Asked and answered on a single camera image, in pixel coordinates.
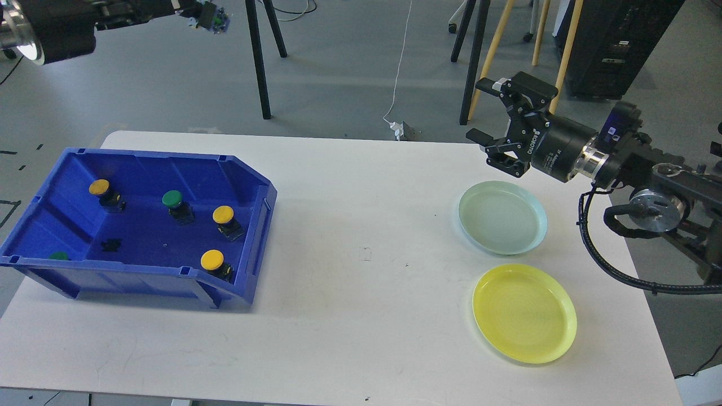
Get yellow button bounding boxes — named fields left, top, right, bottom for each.
left=200, top=249, right=233, bottom=283
left=212, top=205, right=245, bottom=241
left=88, top=178, right=126, bottom=213

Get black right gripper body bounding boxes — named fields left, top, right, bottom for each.
left=485, top=72, right=598, bottom=183

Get small black part in bin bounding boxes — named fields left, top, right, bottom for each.
left=100, top=239, right=122, bottom=252

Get blue plastic storage bin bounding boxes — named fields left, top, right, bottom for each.
left=2, top=148, right=278, bottom=308

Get yellow button front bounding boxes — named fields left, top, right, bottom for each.
left=200, top=249, right=233, bottom=283

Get black computer tower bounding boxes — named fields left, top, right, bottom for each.
left=562, top=1, right=684, bottom=100

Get green button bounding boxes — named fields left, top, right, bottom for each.
left=161, top=189, right=195, bottom=224
left=192, top=1, right=230, bottom=34

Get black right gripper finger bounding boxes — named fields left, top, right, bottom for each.
left=475, top=78, right=507, bottom=95
left=466, top=129, right=497, bottom=147

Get light green plate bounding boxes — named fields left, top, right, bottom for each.
left=457, top=180, right=548, bottom=256

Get yellow plate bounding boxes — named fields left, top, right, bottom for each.
left=471, top=264, right=578, bottom=365

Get white cable on floor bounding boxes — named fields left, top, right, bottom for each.
left=382, top=0, right=412, bottom=126

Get black stool legs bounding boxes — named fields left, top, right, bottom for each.
left=244, top=1, right=287, bottom=120

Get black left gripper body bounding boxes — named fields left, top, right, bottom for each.
left=23, top=1, right=198, bottom=65

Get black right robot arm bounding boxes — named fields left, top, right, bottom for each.
left=466, top=72, right=721, bottom=295

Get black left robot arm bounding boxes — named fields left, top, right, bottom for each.
left=2, top=1, right=203, bottom=66

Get green button bin corner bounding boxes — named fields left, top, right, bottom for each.
left=49, top=251, right=70, bottom=261

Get wooden easel legs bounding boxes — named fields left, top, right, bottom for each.
left=466, top=0, right=583, bottom=121

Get white power plug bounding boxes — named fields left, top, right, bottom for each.
left=389, top=121, right=416, bottom=142

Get black easel legs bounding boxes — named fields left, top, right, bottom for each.
left=450, top=1, right=491, bottom=126

